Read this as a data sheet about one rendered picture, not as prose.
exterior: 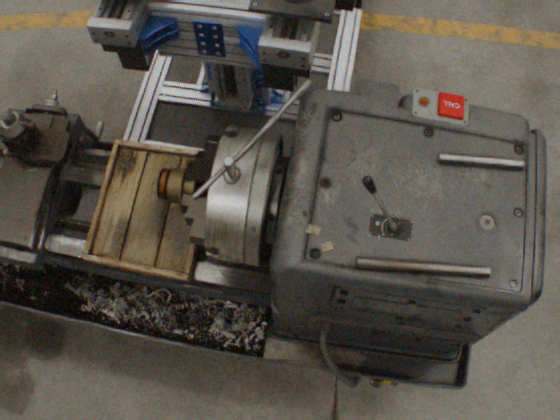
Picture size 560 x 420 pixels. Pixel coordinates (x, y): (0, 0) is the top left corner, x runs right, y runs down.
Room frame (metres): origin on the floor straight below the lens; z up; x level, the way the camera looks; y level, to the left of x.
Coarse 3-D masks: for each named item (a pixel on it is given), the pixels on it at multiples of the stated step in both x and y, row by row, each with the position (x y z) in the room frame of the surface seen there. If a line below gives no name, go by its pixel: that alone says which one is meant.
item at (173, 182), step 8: (176, 168) 0.67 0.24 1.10; (184, 168) 0.67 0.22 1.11; (160, 176) 0.65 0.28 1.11; (168, 176) 0.65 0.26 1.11; (176, 176) 0.64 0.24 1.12; (184, 176) 0.64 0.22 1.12; (160, 184) 0.63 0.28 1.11; (168, 184) 0.62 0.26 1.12; (176, 184) 0.62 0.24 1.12; (184, 184) 0.63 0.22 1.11; (192, 184) 0.63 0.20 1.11; (200, 184) 0.65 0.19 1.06; (160, 192) 0.61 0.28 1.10; (168, 192) 0.61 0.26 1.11; (176, 192) 0.61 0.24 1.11; (184, 192) 0.61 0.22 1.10; (192, 192) 0.61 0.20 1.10; (168, 200) 0.60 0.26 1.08; (176, 200) 0.60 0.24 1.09
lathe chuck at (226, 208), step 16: (240, 128) 0.73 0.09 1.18; (224, 144) 0.67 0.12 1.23; (240, 144) 0.67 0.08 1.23; (256, 144) 0.67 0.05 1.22; (240, 160) 0.62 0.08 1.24; (256, 160) 0.62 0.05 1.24; (240, 176) 0.59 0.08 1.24; (208, 192) 0.56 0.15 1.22; (224, 192) 0.55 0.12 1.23; (240, 192) 0.55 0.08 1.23; (208, 208) 0.53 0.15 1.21; (224, 208) 0.52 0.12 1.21; (240, 208) 0.52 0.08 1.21; (208, 224) 0.50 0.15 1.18; (224, 224) 0.50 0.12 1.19; (240, 224) 0.49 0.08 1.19; (208, 240) 0.48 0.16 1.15; (224, 240) 0.47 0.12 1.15; (240, 240) 0.47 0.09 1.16; (208, 256) 0.46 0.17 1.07; (224, 256) 0.45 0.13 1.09; (240, 256) 0.45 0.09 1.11
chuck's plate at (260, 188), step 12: (264, 144) 0.67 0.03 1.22; (276, 144) 0.67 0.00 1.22; (264, 156) 0.63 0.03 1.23; (276, 156) 0.66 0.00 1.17; (264, 168) 0.60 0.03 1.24; (264, 180) 0.57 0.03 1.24; (252, 192) 0.55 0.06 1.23; (264, 192) 0.55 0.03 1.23; (252, 204) 0.53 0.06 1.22; (264, 204) 0.53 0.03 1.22; (252, 216) 0.51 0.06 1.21; (264, 216) 0.52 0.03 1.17; (252, 228) 0.49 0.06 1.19; (264, 228) 0.50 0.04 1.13; (252, 240) 0.47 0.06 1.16; (252, 252) 0.45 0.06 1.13; (264, 252) 0.50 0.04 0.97; (252, 264) 0.44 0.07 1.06
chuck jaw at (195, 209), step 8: (184, 200) 0.59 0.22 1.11; (192, 200) 0.59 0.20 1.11; (200, 200) 0.59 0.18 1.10; (184, 208) 0.57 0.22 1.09; (192, 208) 0.57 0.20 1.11; (200, 208) 0.57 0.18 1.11; (192, 216) 0.55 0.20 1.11; (200, 216) 0.55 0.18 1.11; (192, 224) 0.52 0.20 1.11; (200, 224) 0.52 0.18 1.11; (192, 232) 0.50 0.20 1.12; (200, 232) 0.50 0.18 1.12; (192, 240) 0.49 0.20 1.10; (200, 240) 0.49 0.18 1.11; (208, 248) 0.47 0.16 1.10
